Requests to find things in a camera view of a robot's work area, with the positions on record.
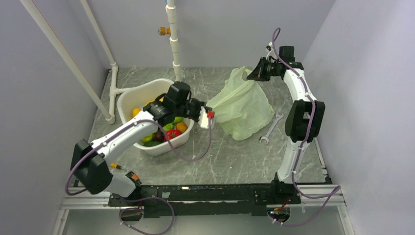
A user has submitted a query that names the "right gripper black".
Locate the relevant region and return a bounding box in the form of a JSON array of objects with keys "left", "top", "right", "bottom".
[{"left": 248, "top": 57, "right": 280, "bottom": 82}]

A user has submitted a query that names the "light green plastic bag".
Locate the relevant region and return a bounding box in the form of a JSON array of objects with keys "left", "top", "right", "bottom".
[{"left": 207, "top": 67, "right": 275, "bottom": 141}]

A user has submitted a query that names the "light green fake pear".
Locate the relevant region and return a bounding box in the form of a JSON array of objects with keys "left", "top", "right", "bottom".
[{"left": 140, "top": 134, "right": 154, "bottom": 143}]

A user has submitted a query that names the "yellow fake banana bunch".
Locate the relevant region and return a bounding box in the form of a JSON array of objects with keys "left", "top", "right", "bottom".
[{"left": 143, "top": 97, "right": 163, "bottom": 107}]

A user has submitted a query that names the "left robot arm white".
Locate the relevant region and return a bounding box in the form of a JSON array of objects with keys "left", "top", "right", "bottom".
[{"left": 65, "top": 82, "right": 214, "bottom": 206}]

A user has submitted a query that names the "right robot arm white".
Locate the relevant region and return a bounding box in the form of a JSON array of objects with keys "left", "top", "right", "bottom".
[{"left": 247, "top": 45, "right": 325, "bottom": 203}]

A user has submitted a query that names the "small orange fake fruit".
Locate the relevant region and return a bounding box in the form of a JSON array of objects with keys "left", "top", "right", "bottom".
[{"left": 175, "top": 122, "right": 188, "bottom": 134}]

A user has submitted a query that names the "green fake star fruit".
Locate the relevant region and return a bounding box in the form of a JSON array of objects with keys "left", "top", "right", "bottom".
[{"left": 163, "top": 117, "right": 184, "bottom": 131}]

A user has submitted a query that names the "red fake tomato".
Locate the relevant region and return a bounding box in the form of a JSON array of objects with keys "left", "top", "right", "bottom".
[{"left": 164, "top": 129, "right": 182, "bottom": 141}]

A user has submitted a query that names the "dark green fake avocado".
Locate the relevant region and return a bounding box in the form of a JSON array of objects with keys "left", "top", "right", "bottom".
[{"left": 143, "top": 141, "right": 161, "bottom": 147}]

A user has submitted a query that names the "yellow fake corn cob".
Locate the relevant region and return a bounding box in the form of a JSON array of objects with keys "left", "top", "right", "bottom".
[{"left": 132, "top": 108, "right": 141, "bottom": 118}]

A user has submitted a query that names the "silver open-end wrench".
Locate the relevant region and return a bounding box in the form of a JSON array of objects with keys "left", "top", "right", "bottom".
[{"left": 259, "top": 114, "right": 284, "bottom": 145}]

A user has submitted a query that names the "white plastic basket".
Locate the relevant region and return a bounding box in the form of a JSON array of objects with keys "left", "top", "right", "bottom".
[{"left": 109, "top": 78, "right": 174, "bottom": 156}]

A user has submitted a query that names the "thin white diagonal pipe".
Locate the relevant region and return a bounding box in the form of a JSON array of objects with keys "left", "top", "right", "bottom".
[{"left": 80, "top": 0, "right": 129, "bottom": 123}]

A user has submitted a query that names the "orange pipe valve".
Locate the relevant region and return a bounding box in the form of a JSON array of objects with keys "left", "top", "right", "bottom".
[{"left": 158, "top": 27, "right": 171, "bottom": 36}]

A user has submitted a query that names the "white diagonal pvc pipe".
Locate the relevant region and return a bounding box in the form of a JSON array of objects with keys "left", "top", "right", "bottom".
[{"left": 21, "top": 0, "right": 115, "bottom": 124}]

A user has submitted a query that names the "white vertical pvc pipe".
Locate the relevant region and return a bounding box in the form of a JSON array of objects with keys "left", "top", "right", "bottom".
[{"left": 165, "top": 0, "right": 183, "bottom": 82}]

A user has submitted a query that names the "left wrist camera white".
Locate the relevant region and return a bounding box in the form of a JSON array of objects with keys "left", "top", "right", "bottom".
[{"left": 198, "top": 106, "right": 215, "bottom": 129}]

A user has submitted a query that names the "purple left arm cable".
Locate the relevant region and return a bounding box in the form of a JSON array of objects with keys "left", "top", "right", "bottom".
[{"left": 65, "top": 117, "right": 215, "bottom": 235}]

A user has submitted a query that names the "orange handled screwdriver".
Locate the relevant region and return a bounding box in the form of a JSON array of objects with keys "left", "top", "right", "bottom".
[{"left": 110, "top": 163, "right": 128, "bottom": 171}]

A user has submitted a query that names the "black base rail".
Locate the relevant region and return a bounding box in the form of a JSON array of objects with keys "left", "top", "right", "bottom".
[{"left": 108, "top": 183, "right": 301, "bottom": 218}]

